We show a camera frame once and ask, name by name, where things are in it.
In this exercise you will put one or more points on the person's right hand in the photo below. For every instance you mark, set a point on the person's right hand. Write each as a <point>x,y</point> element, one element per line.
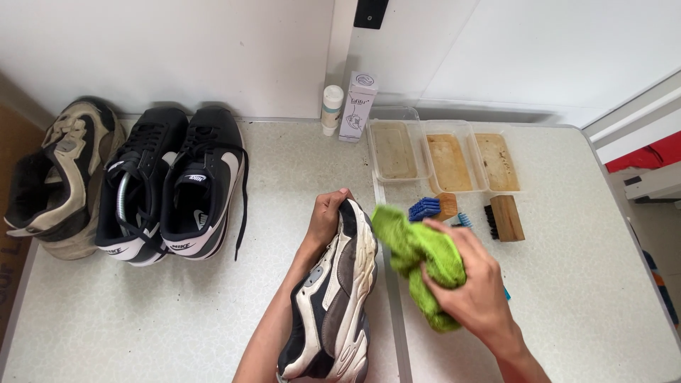
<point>473,282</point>

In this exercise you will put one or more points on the person's left hand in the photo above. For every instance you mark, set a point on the person's left hand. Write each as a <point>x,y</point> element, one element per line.
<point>325,217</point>

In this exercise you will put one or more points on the person's left fingers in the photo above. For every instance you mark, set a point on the person's left fingers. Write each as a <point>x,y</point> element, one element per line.
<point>332,198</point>

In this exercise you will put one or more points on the grey white chunky sneaker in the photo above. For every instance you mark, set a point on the grey white chunky sneaker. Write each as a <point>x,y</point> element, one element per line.
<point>332,298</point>

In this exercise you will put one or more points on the green microfibre cloth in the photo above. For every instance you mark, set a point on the green microfibre cloth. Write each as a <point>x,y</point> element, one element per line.
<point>420,260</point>

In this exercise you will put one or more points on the clear tub of grey water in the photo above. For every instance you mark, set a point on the clear tub of grey water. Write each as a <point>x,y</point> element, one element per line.
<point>395,151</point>

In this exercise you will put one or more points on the white cleaner bottle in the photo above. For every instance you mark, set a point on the white cleaner bottle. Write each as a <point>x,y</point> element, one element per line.
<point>331,109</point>

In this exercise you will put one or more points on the white cardboard product box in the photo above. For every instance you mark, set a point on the white cardboard product box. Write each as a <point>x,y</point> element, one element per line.
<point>357,106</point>

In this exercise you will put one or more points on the empty clear plastic tub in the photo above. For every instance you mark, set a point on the empty clear plastic tub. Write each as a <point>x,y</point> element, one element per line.
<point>395,113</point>

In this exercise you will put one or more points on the wooden brush with blue bristles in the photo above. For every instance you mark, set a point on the wooden brush with blue bristles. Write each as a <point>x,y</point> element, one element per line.
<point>437,207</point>

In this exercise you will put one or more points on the clear tub of brown water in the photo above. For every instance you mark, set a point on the clear tub of brown water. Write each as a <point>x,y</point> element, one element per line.
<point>495,159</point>
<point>449,159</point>

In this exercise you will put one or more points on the black white laced sneaker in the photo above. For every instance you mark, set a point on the black white laced sneaker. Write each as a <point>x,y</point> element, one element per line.
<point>205,181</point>

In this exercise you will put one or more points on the blue toothbrush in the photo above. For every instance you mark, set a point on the blue toothbrush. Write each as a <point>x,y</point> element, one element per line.
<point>464,219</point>

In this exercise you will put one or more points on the wooden brush with black bristles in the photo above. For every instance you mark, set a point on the wooden brush with black bristles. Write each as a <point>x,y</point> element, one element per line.
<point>504,218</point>

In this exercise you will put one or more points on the black white sneaker with shoe tree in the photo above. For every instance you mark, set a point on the black white sneaker with shoe tree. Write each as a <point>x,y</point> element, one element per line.
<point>135,183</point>

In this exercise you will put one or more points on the beige black worn sneaker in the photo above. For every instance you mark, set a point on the beige black worn sneaker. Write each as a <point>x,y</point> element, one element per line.
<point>58,178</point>

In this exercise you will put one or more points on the red and white furniture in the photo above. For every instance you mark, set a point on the red and white furniture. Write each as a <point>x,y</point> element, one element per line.
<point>638,159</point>

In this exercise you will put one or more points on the black wall plate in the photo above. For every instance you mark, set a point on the black wall plate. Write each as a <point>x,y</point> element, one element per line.
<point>370,13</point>

